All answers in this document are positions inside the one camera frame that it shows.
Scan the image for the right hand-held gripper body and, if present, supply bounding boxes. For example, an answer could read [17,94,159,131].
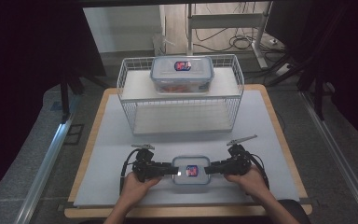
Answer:
[223,134,258,177]

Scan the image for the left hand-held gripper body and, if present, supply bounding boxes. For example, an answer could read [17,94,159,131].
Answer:
[131,143,166,183]

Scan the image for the small clear lidded food container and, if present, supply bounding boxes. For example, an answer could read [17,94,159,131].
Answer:
[171,155,212,186]

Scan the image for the white wire shelf rack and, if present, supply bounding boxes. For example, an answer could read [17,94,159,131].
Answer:
[117,54,245,135]

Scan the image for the large clear lidded food container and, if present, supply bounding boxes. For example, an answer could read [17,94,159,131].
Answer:
[149,55,215,94]

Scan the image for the person's left hand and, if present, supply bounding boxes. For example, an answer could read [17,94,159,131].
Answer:
[117,172,163,210]

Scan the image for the person's right hand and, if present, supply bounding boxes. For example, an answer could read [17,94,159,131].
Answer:
[224,166,270,203]

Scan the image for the wooden-edged white board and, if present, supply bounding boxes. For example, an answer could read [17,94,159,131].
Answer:
[73,90,301,208]

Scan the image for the black metal stand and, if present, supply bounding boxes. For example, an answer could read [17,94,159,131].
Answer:
[266,46,335,122]
[58,69,106,123]

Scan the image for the white power strip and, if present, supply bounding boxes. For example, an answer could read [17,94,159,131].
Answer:
[274,63,294,77]

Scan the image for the white board panel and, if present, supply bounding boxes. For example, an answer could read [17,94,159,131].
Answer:
[83,5,166,54]

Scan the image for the dark curtain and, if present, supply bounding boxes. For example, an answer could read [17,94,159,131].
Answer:
[267,0,358,152]
[0,0,106,206]

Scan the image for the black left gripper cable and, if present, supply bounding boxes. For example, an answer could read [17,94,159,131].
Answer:
[119,147,142,194]

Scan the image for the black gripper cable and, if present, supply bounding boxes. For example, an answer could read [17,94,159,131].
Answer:
[247,153,270,190]
[119,147,142,194]

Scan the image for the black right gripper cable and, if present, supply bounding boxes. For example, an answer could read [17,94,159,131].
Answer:
[247,153,270,190]

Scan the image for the aluminium floor rail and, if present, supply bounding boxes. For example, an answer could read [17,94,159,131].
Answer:
[300,91,358,224]
[13,116,77,224]

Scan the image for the black floor cables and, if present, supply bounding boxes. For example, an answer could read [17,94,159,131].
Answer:
[195,27,288,54]

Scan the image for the white metal desk frame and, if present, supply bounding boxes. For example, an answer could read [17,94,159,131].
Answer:
[186,1,273,70]

